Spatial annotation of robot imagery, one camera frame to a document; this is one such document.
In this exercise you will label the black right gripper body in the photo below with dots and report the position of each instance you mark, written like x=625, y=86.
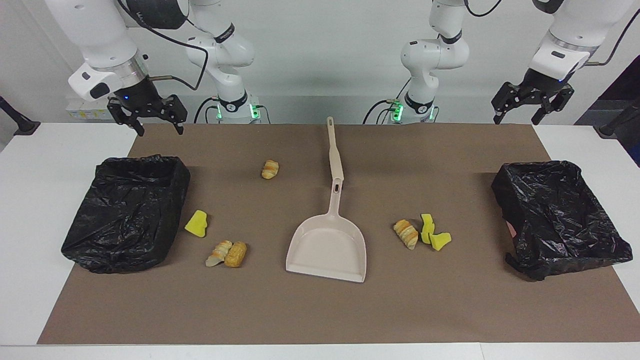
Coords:
x=142, y=97

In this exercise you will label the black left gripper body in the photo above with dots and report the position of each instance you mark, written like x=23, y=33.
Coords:
x=542, y=86

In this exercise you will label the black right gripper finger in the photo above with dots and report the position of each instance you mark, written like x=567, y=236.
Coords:
x=177, y=111
x=125, y=116

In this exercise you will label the black bag lined bin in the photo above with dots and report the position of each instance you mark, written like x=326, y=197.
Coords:
x=125, y=215
x=560, y=215

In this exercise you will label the black stand pole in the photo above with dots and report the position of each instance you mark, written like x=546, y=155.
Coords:
x=20, y=122
x=617, y=120

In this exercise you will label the beige hand brush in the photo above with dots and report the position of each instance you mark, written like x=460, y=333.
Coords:
x=336, y=160

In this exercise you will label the pink plastic bin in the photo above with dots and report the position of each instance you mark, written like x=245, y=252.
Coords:
x=510, y=230

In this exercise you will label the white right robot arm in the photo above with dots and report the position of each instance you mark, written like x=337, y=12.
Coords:
x=100, y=30

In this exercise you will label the small striped croissant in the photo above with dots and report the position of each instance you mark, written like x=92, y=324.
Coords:
x=270, y=169

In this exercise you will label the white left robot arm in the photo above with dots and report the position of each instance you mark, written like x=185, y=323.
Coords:
x=430, y=55

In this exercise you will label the white wall power strip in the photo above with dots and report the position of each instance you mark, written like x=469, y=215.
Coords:
x=85, y=107

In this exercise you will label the brown bread roll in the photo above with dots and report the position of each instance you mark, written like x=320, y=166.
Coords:
x=236, y=254

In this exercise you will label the pale striped croissant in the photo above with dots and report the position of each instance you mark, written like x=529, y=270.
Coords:
x=218, y=253

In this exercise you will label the brown paper table mat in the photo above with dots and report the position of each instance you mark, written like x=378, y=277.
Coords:
x=320, y=310

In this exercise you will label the beige plastic dustpan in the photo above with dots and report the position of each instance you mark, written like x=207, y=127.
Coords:
x=325, y=250

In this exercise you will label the large striped croissant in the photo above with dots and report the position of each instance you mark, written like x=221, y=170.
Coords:
x=406, y=234

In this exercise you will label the yellow green sponge piece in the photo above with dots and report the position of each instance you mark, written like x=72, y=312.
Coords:
x=426, y=225
x=440, y=241

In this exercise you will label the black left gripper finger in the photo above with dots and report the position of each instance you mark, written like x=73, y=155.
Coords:
x=559, y=100
x=506, y=100

